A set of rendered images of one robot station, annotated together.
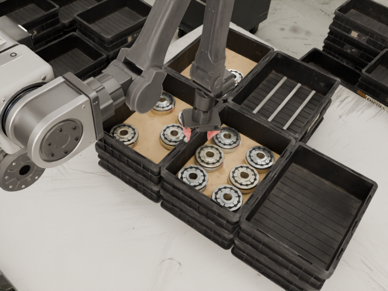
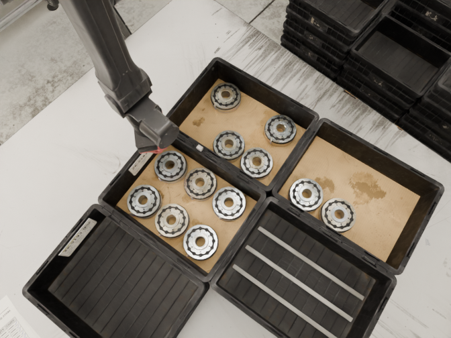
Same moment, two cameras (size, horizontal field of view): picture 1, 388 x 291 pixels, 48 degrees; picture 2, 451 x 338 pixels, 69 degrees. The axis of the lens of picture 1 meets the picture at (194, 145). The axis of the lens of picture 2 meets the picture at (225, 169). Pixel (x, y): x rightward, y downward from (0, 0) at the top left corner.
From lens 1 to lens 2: 115 cm
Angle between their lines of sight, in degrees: 46
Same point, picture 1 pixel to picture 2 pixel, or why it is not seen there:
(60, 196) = (184, 70)
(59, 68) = (397, 59)
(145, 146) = (217, 120)
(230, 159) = (203, 208)
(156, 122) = (252, 129)
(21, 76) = not seen: outside the picture
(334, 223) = (115, 324)
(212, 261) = not seen: hidden behind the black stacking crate
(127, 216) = not seen: hidden behind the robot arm
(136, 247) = (131, 135)
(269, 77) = (359, 273)
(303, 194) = (156, 294)
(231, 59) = (388, 218)
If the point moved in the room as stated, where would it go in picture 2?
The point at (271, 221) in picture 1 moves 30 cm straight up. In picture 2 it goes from (121, 249) to (76, 237)
